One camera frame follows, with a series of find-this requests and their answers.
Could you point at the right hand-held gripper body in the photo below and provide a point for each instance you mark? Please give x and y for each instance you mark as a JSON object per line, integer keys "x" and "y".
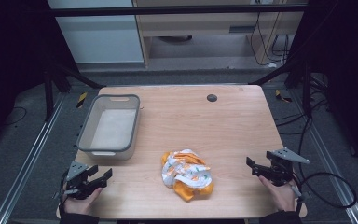
{"x": 281, "y": 169}

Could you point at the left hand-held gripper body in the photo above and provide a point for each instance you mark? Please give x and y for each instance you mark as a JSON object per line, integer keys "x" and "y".
{"x": 76, "y": 169}

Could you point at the person's right hand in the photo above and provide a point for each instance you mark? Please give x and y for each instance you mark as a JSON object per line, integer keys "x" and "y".
{"x": 282, "y": 197}

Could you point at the person's left hand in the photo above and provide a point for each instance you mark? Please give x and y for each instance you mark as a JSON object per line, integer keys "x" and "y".
{"x": 80, "y": 206}

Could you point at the grey plastic basket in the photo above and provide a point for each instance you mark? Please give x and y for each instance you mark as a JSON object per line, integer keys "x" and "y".
{"x": 113, "y": 127}

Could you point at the orange and white patterned cloth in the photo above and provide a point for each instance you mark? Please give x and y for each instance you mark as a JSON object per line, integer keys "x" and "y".
{"x": 186, "y": 174}

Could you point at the black metal stand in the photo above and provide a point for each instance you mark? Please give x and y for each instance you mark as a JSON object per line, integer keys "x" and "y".
{"x": 298, "y": 77}
{"x": 56, "y": 81}

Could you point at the dark curtain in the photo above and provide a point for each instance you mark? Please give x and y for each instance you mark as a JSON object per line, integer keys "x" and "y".
{"x": 345, "y": 62}
{"x": 12, "y": 62}

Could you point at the white cabinet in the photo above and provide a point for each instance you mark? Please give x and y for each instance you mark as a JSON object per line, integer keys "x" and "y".
{"x": 99, "y": 37}

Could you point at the light wooden desk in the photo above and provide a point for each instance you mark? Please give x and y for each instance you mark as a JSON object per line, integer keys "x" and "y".
{"x": 199, "y": 23}

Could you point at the aluminium floor rail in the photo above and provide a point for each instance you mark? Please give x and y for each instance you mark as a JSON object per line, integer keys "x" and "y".
{"x": 332, "y": 165}
{"x": 28, "y": 161}

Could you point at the black horizontal frame bar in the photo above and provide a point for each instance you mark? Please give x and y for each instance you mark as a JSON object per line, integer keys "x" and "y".
{"x": 167, "y": 10}

